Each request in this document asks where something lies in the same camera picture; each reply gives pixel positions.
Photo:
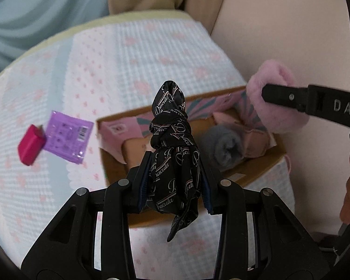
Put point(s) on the cardboard box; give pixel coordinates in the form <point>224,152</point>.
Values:
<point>259,163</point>

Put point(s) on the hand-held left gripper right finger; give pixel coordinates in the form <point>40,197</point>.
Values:
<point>206,191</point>

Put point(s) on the pink fluffy scrunchie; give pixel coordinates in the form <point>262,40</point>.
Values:
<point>280,73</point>

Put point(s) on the pink beige bow pouch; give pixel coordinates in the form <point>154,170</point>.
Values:
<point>253,143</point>

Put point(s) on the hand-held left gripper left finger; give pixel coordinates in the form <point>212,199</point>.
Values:
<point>144,180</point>

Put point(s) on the grey sock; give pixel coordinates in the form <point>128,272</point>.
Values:
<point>221,145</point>

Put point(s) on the light blue hanging cloth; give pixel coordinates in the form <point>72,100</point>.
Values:
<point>32,5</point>

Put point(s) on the magenta small box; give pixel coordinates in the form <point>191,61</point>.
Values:
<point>29,147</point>

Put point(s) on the black printed scrunchie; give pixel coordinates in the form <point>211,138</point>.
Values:
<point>169,151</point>

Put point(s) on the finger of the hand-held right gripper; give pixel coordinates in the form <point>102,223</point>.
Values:
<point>285,96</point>

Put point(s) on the purple plastic packet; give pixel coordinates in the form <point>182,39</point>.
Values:
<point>65,134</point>

